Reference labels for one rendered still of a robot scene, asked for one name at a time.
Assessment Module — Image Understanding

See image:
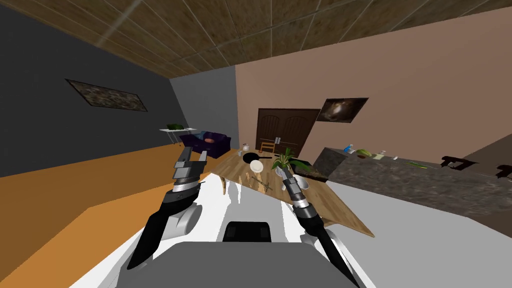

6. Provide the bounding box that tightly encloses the white side table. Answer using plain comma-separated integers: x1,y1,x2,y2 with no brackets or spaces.
158,123,198,145

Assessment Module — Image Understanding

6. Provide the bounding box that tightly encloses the dark framed wall picture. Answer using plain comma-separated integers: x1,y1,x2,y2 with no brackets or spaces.
315,97,370,124

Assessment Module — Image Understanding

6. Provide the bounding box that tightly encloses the dark stone counter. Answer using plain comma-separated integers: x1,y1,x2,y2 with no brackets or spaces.
311,143,512,226

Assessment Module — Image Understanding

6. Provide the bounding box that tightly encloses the dark brown stool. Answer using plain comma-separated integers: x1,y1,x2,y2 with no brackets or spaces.
439,155,479,172

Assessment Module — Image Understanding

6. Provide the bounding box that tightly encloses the dark brown double door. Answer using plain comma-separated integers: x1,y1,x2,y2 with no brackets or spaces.
255,107,322,159

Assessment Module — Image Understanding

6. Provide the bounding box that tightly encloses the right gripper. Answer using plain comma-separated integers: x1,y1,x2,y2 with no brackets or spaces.
281,168,301,195

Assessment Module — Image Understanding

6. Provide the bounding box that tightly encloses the green potted plant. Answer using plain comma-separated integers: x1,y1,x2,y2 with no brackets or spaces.
271,147,310,177

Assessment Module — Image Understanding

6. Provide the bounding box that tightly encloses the long mottled wall picture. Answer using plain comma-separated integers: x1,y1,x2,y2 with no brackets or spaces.
64,78,149,113

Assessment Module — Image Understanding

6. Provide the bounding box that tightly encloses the black frying pan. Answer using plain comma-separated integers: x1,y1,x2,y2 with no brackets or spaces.
242,152,273,165

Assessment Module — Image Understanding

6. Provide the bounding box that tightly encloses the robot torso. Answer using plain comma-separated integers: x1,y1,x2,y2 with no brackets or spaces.
118,221,362,288

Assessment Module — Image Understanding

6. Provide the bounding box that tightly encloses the wooden table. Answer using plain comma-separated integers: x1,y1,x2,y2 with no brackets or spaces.
209,147,376,239

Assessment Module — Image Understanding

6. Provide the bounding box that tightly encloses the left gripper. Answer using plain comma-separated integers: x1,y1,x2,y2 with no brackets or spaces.
172,146,209,182

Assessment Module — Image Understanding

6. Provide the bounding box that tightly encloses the dark purple sofa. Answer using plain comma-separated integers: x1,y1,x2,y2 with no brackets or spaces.
179,131,233,160

